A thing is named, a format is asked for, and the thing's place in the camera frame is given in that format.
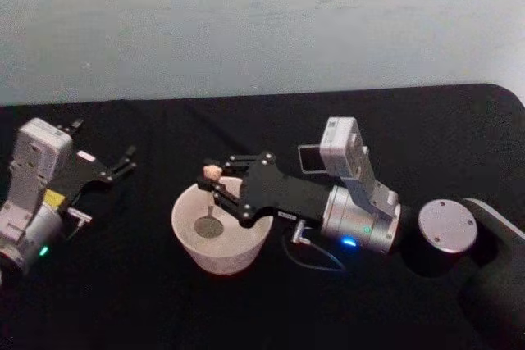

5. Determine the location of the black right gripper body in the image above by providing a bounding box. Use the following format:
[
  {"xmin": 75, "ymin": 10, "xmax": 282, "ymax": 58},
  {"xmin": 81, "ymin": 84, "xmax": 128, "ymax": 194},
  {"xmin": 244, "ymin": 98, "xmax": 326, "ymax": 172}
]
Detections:
[{"xmin": 239, "ymin": 154, "xmax": 333, "ymax": 229}]

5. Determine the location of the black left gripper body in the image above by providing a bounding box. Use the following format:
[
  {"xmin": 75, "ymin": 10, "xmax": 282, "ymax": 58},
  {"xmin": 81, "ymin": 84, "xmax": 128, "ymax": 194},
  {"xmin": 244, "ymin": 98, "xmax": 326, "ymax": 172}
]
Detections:
[{"xmin": 43, "ymin": 150, "xmax": 114, "ymax": 215}]

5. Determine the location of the small grey round spoon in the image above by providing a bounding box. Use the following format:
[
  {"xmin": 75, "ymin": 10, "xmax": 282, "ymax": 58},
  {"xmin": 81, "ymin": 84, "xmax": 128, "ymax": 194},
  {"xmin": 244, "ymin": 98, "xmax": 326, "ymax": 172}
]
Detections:
[{"xmin": 193, "ymin": 203, "xmax": 226, "ymax": 241}]

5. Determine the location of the pale pink round bowl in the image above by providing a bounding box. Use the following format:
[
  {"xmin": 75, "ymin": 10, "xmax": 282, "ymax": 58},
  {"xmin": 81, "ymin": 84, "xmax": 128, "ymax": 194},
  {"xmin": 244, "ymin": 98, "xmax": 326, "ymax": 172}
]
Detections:
[{"xmin": 171, "ymin": 175, "xmax": 275, "ymax": 277}]

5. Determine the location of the black table cloth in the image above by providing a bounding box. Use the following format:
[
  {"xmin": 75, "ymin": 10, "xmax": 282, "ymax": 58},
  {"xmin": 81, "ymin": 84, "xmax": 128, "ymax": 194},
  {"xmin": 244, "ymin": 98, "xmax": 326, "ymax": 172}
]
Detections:
[{"xmin": 0, "ymin": 82, "xmax": 525, "ymax": 350}]

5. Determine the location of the left gripper dark cable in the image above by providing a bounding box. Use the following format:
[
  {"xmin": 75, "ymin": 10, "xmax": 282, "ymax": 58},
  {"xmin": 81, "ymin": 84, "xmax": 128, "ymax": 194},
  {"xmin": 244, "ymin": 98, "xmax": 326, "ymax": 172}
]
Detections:
[{"xmin": 61, "ymin": 207, "xmax": 93, "ymax": 243}]

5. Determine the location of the gripper dark cable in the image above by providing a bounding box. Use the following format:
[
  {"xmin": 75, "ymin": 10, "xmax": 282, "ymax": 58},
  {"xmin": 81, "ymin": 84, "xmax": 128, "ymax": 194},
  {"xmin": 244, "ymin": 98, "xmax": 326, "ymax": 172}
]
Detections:
[
  {"xmin": 284, "ymin": 220, "xmax": 350, "ymax": 274},
  {"xmin": 61, "ymin": 207, "xmax": 93, "ymax": 243}
]

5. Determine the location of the right gripper dark cable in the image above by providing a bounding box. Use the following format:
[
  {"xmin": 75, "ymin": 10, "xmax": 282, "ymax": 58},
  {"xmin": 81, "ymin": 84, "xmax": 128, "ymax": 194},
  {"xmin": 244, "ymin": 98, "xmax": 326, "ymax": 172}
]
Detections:
[{"xmin": 284, "ymin": 220, "xmax": 350, "ymax": 274}]

